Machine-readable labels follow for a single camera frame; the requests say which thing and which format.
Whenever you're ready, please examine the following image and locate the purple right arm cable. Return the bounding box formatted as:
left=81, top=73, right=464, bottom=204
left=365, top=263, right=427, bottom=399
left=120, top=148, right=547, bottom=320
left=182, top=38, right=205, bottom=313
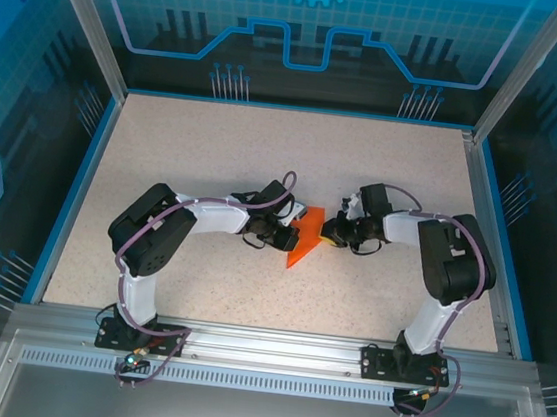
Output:
left=358, top=182, right=507, bottom=417

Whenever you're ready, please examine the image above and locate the orange paper sheet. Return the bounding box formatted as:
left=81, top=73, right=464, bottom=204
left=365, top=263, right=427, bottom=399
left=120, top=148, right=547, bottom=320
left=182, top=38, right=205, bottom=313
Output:
left=284, top=203, right=329, bottom=275

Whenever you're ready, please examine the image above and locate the cable connector with orange wires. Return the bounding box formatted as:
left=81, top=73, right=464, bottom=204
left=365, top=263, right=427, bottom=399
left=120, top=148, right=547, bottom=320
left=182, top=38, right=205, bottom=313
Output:
left=406, top=383, right=441, bottom=403

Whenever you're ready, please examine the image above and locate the aluminium frame post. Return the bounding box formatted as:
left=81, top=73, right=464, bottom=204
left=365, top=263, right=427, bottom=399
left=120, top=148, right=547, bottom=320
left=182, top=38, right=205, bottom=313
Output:
left=23, top=0, right=140, bottom=102
left=469, top=0, right=557, bottom=154

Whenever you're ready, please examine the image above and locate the aluminium side rail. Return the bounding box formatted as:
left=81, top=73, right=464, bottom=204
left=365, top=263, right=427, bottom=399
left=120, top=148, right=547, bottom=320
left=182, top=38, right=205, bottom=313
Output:
left=436, top=130, right=542, bottom=358

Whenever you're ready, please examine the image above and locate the cable connector with green light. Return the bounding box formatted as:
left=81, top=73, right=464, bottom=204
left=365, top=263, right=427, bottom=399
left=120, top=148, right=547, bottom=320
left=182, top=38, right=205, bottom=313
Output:
left=123, top=346, right=151, bottom=372

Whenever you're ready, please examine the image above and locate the slotted grey cable duct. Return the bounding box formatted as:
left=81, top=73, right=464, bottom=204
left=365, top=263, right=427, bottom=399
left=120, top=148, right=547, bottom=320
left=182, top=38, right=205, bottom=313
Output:
left=18, top=344, right=400, bottom=409

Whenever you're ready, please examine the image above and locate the blue table edge strip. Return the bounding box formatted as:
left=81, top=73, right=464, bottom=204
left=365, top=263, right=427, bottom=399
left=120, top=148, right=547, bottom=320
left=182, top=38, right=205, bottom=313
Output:
left=457, top=139, right=557, bottom=362
left=122, top=83, right=476, bottom=134
left=28, top=89, right=127, bottom=313

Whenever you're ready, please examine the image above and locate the aluminium mounting rail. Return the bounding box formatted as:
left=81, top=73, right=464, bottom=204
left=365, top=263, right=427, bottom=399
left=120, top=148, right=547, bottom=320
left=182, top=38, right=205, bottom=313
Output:
left=9, top=298, right=539, bottom=400

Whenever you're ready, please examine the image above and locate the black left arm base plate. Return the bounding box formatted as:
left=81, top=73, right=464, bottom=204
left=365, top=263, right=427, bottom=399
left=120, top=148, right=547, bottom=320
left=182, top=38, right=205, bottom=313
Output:
left=93, top=315, right=190, bottom=360

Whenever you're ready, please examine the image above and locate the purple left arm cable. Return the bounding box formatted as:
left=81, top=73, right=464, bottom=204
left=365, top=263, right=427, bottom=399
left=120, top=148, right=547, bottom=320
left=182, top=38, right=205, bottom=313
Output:
left=100, top=151, right=300, bottom=406

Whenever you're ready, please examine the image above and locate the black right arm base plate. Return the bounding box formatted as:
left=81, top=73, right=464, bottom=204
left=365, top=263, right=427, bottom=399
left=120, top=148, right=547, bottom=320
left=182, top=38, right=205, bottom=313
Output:
left=358, top=343, right=454, bottom=390

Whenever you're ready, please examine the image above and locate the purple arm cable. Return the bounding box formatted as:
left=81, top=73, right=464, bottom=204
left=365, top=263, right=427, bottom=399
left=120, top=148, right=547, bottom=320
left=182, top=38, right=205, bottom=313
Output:
left=358, top=182, right=507, bottom=417
left=100, top=151, right=300, bottom=406

